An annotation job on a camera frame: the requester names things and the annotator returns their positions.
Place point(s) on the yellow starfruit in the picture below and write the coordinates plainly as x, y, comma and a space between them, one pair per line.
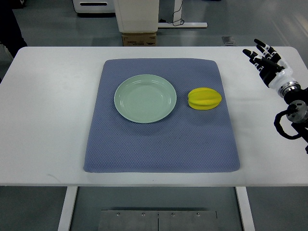
204, 98

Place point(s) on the left white table leg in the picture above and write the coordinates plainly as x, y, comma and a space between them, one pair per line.
68, 208

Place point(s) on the person in dark clothes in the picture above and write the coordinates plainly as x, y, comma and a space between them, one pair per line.
10, 33

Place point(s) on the light green plate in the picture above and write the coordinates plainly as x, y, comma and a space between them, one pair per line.
145, 98

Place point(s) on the blue textured mat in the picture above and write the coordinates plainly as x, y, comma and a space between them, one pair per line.
186, 141

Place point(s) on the white desk leg base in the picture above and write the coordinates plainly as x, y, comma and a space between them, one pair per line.
178, 22

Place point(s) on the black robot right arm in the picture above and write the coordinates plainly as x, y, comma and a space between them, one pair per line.
296, 112

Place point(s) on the white table leg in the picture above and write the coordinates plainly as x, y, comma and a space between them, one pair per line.
68, 208
245, 209

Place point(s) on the cardboard box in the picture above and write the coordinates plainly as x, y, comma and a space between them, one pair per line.
139, 39

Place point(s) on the metal floor plate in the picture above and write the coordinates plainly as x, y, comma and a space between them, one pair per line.
228, 40

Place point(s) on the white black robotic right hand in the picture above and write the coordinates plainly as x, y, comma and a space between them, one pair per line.
269, 63

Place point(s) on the white appliance with slot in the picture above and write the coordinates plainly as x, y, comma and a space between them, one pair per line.
93, 6

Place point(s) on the white cabinet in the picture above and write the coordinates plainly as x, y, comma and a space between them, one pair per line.
137, 16

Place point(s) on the right white table leg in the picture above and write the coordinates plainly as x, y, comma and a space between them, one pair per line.
245, 209

